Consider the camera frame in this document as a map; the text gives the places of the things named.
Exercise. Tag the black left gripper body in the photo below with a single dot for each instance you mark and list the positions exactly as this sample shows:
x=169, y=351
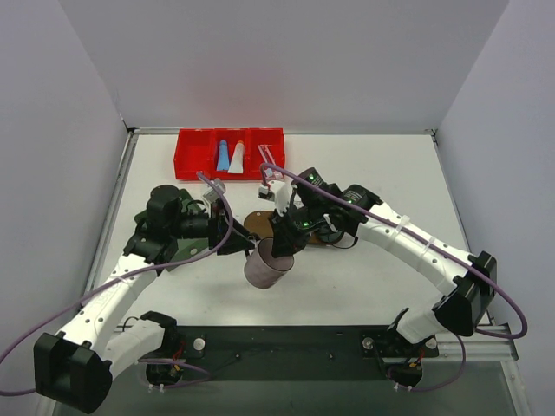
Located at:
x=221, y=230

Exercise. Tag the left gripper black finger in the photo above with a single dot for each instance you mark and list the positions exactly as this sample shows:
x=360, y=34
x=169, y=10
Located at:
x=245, y=234
x=238, y=246

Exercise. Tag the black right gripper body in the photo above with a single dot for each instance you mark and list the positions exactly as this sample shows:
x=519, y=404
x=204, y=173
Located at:
x=283, y=231

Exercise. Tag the dark green enamel mug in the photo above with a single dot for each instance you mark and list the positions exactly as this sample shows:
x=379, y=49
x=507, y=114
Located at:
x=327, y=236

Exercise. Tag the translucent purple cup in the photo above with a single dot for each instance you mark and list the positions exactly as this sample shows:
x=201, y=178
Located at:
x=262, y=270

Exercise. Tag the blue toothpaste tube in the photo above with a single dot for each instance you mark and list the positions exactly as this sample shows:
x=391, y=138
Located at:
x=223, y=162

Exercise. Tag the white toothpaste tube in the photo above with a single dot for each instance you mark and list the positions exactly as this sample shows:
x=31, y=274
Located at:
x=237, y=161

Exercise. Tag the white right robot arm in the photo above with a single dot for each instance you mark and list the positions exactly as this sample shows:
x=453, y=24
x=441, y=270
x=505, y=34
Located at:
x=463, y=280

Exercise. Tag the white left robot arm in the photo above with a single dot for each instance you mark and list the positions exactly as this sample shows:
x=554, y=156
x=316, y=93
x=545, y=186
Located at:
x=79, y=363

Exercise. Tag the oval wooden tray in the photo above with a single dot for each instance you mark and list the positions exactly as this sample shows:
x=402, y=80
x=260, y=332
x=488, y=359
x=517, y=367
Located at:
x=258, y=222

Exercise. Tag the green metal tray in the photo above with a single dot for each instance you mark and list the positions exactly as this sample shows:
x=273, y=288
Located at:
x=186, y=247

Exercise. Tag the toothbrush in clear wrapper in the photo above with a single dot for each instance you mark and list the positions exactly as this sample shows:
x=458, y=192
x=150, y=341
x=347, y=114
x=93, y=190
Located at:
x=267, y=157

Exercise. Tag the red plastic divided bin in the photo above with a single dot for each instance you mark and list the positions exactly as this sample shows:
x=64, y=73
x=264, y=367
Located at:
x=197, y=150

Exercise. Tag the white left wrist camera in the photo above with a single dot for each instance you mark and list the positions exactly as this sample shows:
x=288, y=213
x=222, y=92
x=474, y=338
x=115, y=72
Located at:
x=213, y=191

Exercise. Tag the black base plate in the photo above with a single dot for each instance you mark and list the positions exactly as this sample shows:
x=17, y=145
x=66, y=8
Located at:
x=281, y=353

